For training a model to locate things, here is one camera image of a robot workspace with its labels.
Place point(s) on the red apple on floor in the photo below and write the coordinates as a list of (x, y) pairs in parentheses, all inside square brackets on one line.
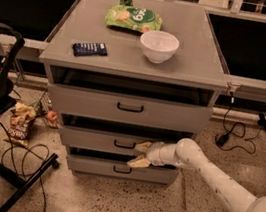
[(52, 116)]

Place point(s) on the green chip bag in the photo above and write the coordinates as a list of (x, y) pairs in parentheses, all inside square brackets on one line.
[(133, 18)]

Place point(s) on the grey bottom drawer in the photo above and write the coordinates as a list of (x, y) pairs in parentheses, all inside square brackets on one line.
[(115, 165)]

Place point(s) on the wire basket on floor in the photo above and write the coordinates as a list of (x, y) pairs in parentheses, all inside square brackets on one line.
[(44, 106)]

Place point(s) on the brown chip bag on floor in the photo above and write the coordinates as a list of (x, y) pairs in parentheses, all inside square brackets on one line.
[(20, 125)]

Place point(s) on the dark blue snack bar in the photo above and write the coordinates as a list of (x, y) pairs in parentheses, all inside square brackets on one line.
[(88, 49)]

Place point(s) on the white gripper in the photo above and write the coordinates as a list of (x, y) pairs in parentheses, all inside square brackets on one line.
[(155, 152)]

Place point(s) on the grey drawer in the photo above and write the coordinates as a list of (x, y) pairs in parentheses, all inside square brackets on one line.
[(115, 165), (126, 109), (112, 136)]

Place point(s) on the white bowl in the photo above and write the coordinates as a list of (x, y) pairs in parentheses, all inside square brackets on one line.
[(158, 46)]

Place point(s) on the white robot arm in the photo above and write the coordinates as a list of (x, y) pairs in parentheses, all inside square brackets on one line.
[(188, 154)]

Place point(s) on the grey top drawer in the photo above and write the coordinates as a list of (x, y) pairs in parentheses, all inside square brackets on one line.
[(126, 109)]

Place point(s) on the grey drawer cabinet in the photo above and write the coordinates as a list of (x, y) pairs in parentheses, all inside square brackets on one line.
[(193, 75)]

